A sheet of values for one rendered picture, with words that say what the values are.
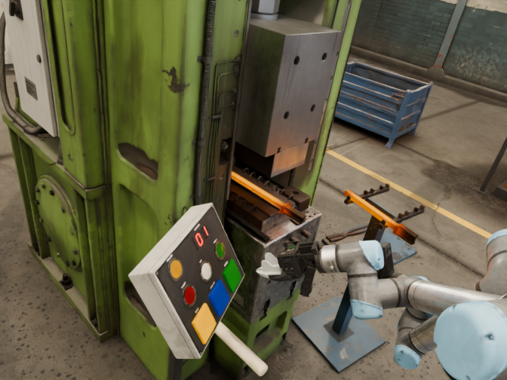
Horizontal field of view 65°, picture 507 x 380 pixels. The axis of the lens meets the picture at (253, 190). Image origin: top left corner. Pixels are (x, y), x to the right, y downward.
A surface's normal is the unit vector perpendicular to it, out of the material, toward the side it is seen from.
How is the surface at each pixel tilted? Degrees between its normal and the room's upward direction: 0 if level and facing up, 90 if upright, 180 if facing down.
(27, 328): 0
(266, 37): 90
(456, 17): 90
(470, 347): 83
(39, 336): 0
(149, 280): 90
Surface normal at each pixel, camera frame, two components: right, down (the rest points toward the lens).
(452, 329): -0.95, -0.11
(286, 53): 0.71, 0.44
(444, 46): -0.74, 0.26
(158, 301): -0.33, 0.46
